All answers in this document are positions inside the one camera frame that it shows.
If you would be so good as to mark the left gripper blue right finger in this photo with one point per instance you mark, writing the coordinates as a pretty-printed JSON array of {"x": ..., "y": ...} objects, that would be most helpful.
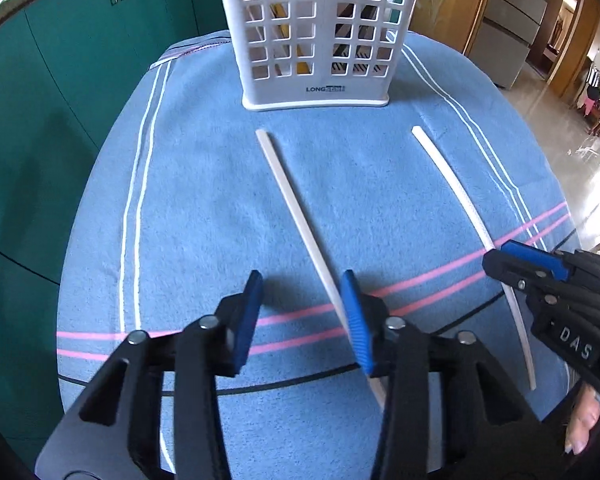
[{"x": 372, "y": 340}]

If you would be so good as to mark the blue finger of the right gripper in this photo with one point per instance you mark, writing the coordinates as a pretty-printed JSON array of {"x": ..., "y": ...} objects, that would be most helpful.
[
  {"x": 521, "y": 275},
  {"x": 550, "y": 263}
]

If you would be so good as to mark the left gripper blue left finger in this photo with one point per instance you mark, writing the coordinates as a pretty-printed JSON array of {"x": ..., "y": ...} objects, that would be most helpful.
[{"x": 238, "y": 315}]

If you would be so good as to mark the cream chopstick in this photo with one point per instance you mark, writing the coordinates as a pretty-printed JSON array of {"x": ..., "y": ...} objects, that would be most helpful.
[{"x": 303, "y": 227}]

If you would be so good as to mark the white chopstick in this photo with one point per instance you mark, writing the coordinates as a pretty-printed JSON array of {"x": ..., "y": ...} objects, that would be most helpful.
[{"x": 483, "y": 235}]

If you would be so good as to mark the black chopstick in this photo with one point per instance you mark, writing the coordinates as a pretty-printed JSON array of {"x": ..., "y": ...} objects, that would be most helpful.
[{"x": 352, "y": 51}]

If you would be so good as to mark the person's right hand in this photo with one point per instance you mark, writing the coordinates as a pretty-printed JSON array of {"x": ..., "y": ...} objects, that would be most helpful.
[{"x": 583, "y": 419}]

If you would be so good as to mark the blue striped tablecloth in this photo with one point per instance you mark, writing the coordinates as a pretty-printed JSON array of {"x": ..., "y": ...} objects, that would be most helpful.
[{"x": 191, "y": 192}]

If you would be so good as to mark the grey drawer cabinet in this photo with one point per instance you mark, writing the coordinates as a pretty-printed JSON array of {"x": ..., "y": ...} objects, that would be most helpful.
[{"x": 504, "y": 38}]

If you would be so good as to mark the white plastic utensil basket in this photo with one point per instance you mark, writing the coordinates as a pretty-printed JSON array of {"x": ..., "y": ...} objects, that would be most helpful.
[{"x": 312, "y": 25}]

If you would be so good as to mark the wooden door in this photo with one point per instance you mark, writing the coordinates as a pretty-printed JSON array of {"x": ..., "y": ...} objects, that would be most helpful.
[{"x": 454, "y": 23}]

